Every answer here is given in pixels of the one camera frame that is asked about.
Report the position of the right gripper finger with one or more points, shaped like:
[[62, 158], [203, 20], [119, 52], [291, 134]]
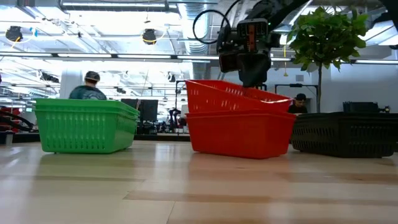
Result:
[[253, 70]]

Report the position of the red plastic basket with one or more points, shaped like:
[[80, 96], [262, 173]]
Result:
[[214, 96], [236, 112]]

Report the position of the black plastic basket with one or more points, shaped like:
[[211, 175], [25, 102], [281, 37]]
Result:
[[342, 114], [342, 140]]

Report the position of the green plastic basket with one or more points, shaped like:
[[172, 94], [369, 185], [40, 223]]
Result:
[[77, 106], [77, 101], [84, 133]]

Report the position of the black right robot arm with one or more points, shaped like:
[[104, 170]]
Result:
[[286, 7]]

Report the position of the person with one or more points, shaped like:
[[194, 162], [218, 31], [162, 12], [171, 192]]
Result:
[[298, 109], [87, 93]]

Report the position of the green leafy tree plant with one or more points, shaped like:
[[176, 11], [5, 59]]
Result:
[[326, 34]]

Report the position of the red basket with white print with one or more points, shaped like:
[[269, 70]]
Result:
[[239, 140]]

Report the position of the black ceiling-hung device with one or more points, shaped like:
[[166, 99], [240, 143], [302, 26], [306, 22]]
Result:
[[149, 36], [14, 33]]

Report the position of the black computer monitor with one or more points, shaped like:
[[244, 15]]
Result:
[[149, 110]]

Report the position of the black flat device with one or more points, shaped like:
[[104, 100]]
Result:
[[360, 107]]

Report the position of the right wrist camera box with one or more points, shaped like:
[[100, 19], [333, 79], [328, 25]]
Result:
[[228, 62]]

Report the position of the silver ventilation duct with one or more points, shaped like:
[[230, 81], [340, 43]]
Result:
[[199, 37]]

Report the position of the black metal table frame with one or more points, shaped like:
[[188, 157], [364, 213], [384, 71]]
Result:
[[161, 137]]

